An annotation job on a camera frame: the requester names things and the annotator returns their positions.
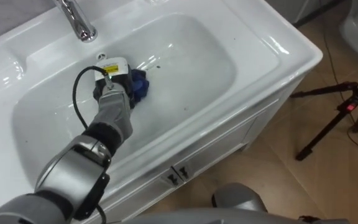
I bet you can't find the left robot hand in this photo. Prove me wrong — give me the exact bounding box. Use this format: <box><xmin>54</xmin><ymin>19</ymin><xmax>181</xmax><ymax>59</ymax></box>
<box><xmin>92</xmin><ymin>56</ymin><xmax>136</xmax><ymax>110</ymax></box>

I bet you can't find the blue cleaning cloth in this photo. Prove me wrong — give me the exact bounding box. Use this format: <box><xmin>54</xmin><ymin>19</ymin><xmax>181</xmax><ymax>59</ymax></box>
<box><xmin>131</xmin><ymin>68</ymin><xmax>150</xmax><ymax>103</ymax></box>

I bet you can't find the chrome faucet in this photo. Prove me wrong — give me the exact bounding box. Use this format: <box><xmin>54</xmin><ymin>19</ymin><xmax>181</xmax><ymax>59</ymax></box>
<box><xmin>53</xmin><ymin>0</ymin><xmax>98</xmax><ymax>43</ymax></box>

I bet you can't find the white sink vanity cabinet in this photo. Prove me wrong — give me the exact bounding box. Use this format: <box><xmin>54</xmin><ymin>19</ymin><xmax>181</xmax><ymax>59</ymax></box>
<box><xmin>0</xmin><ymin>0</ymin><xmax>324</xmax><ymax>224</ymax></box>

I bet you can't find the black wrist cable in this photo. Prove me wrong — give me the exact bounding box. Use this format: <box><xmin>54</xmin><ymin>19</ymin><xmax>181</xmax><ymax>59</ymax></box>
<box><xmin>72</xmin><ymin>65</ymin><xmax>109</xmax><ymax>130</ymax></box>

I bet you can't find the thin black floor cable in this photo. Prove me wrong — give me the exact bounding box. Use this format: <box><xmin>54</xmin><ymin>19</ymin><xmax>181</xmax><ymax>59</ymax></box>
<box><xmin>321</xmin><ymin>27</ymin><xmax>358</xmax><ymax>183</ymax></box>

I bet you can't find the black camera tripod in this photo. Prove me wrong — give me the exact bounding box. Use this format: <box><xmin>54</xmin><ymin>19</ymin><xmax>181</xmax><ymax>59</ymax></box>
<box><xmin>290</xmin><ymin>75</ymin><xmax>358</xmax><ymax>162</ymax></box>

